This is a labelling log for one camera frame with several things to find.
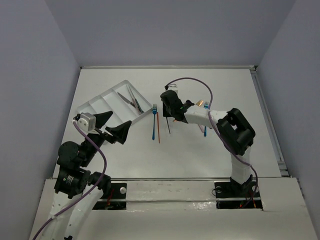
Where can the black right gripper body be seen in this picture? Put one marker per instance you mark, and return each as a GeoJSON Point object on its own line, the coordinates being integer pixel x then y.
{"type": "Point", "coordinates": [167, 111]}

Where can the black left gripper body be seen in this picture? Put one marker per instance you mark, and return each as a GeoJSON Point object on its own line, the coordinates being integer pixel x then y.
{"type": "Point", "coordinates": [105, 132]}

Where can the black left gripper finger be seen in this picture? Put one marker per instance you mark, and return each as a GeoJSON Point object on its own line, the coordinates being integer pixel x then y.
{"type": "Point", "coordinates": [117, 134]}
{"type": "Point", "coordinates": [102, 118]}

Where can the dark grey chopstick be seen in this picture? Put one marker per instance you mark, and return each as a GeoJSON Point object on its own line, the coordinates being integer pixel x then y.
{"type": "Point", "coordinates": [168, 126]}

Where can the orange chopstick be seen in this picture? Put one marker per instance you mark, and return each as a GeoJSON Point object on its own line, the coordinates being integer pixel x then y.
{"type": "Point", "coordinates": [158, 127]}

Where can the blue fork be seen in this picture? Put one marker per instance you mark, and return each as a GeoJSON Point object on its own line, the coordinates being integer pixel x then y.
{"type": "Point", "coordinates": [206, 106]}
{"type": "Point", "coordinates": [154, 112]}

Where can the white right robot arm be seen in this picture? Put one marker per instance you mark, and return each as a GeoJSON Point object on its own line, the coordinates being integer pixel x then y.
{"type": "Point", "coordinates": [233, 129]}

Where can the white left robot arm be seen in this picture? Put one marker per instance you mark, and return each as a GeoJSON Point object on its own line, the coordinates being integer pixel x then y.
{"type": "Point", "coordinates": [82, 179]}

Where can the gold spoon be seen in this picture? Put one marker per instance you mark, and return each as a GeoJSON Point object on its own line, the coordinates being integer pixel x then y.
{"type": "Point", "coordinates": [199, 103]}

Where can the white cutlery tray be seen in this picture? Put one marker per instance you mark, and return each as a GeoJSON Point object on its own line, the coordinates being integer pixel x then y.
{"type": "Point", "coordinates": [109, 100]}

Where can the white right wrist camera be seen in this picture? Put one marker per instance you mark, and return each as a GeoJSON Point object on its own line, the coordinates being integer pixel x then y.
{"type": "Point", "coordinates": [172, 87]}

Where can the dark handled knife in tray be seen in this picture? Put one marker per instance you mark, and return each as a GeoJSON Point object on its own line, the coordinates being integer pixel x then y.
{"type": "Point", "coordinates": [129, 102]}

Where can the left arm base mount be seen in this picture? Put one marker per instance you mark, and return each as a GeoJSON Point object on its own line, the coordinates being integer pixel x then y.
{"type": "Point", "coordinates": [115, 198]}

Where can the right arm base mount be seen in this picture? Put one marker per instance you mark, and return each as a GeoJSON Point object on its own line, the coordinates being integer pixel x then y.
{"type": "Point", "coordinates": [229, 199]}

